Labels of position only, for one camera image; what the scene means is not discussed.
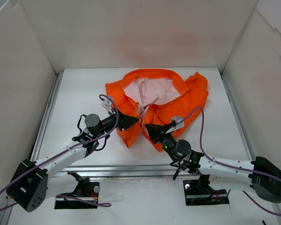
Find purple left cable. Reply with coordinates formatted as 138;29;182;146
0;94;120;209

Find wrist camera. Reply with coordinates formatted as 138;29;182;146
166;116;185;133
101;97;113;114

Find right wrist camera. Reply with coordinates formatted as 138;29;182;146
166;116;185;133

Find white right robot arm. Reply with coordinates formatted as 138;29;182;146
146;123;281;203

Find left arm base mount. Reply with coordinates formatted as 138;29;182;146
54;172;100;210

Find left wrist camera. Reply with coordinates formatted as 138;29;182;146
101;97;113;114

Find purple cable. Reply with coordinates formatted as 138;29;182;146
177;106;281;216
0;94;120;209

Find orange jacket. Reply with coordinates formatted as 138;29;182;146
105;68;209;148

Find aluminium table frame rail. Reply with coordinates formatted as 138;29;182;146
31;67;251;177

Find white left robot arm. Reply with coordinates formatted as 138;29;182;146
7;112;139;212

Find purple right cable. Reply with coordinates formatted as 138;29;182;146
177;106;281;216

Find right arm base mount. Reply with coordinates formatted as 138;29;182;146
183;175;229;206

